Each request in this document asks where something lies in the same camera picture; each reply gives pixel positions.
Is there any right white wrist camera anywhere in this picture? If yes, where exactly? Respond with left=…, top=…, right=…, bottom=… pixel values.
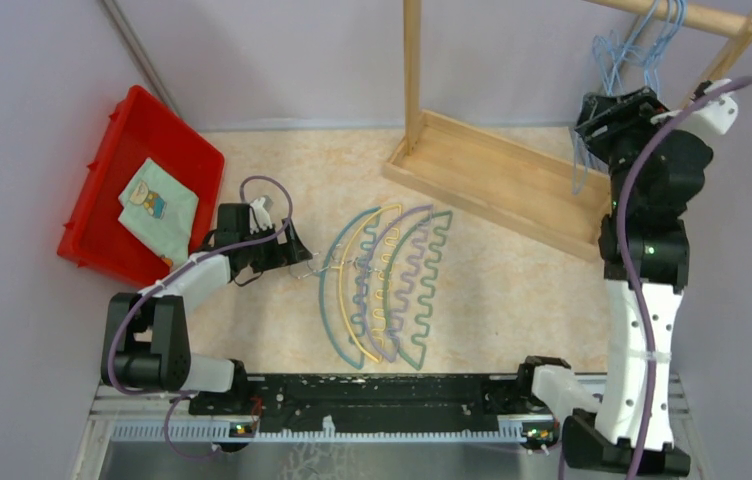
left=650, top=78, right=739, bottom=143

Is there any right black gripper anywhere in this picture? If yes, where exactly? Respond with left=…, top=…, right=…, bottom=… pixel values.
left=575, top=86, right=689, bottom=212

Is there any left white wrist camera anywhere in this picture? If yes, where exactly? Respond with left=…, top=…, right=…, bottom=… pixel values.
left=249, top=195, right=274, bottom=234

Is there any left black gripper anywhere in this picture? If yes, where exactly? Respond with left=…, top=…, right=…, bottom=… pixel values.
left=240, top=217, right=311, bottom=273

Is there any purple wavy hanger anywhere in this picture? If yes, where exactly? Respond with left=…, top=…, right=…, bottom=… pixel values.
left=362, top=203, right=434, bottom=364

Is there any purple cable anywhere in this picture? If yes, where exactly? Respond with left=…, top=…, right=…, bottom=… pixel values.
left=106, top=174, right=295, bottom=460
left=557, top=75, right=752, bottom=480

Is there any green wavy hanger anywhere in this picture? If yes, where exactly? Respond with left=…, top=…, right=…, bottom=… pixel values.
left=382, top=210, right=454, bottom=371

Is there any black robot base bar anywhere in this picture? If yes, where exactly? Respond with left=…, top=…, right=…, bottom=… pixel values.
left=188, top=374, right=560, bottom=441

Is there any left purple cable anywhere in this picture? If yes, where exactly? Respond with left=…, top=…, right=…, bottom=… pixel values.
left=106, top=174, right=295, bottom=460

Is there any light green printed cloth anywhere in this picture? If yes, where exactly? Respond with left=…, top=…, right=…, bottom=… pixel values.
left=118, top=157, right=199, bottom=269

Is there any teal blue wavy hanger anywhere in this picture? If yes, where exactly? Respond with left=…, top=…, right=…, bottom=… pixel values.
left=317, top=206, right=379, bottom=371

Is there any yellow wavy hanger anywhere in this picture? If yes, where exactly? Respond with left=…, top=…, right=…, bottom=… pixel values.
left=332, top=203, right=404, bottom=368

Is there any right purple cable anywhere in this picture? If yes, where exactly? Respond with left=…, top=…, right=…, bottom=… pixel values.
left=557, top=75, right=752, bottom=480

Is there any wooden hanger rack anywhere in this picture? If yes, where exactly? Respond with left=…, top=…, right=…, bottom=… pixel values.
left=382, top=0, right=752, bottom=264

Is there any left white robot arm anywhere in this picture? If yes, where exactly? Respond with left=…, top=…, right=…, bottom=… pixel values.
left=101, top=199, right=313, bottom=414

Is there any red plastic bin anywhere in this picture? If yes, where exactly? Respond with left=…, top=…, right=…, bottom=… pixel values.
left=57, top=85, right=225, bottom=287

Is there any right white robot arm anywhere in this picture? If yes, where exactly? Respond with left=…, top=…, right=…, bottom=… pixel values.
left=515, top=87, right=713, bottom=479

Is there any light blue wire hanger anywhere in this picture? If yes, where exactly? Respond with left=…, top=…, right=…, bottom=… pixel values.
left=640, top=0, right=688, bottom=96
left=608, top=1, right=687, bottom=95
left=569, top=29, right=621, bottom=195
left=591, top=1, right=660, bottom=96

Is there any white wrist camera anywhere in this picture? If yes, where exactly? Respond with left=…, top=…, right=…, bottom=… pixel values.
left=249, top=195, right=274, bottom=234
left=650, top=78, right=739, bottom=143

